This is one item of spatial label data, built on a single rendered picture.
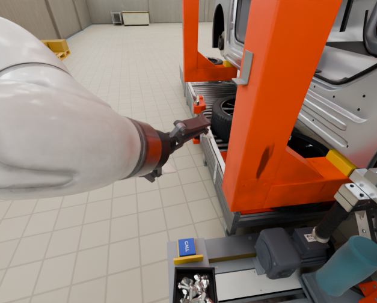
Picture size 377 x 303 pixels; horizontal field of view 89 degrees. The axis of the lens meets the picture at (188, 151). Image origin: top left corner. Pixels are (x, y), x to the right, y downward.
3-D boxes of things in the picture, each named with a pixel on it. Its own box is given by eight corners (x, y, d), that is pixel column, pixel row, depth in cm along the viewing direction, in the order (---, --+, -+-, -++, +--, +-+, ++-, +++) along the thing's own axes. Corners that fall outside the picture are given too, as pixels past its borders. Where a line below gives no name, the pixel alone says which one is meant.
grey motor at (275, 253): (331, 281, 106) (367, 251, 84) (258, 293, 101) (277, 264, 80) (310, 248, 120) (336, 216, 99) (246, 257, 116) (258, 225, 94)
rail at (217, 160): (243, 229, 121) (250, 208, 107) (228, 231, 120) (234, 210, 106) (190, 91, 315) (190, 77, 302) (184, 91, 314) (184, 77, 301)
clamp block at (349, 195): (381, 209, 47) (395, 195, 43) (347, 213, 46) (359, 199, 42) (363, 193, 51) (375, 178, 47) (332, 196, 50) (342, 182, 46)
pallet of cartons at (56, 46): (44, 54, 633) (38, 39, 608) (71, 53, 649) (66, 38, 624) (30, 62, 540) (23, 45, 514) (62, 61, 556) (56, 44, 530)
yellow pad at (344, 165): (374, 174, 87) (380, 166, 84) (346, 177, 86) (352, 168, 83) (349, 155, 98) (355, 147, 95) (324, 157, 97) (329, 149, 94)
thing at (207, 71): (236, 80, 248) (240, 50, 227) (196, 82, 243) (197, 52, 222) (232, 76, 261) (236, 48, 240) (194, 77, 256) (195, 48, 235)
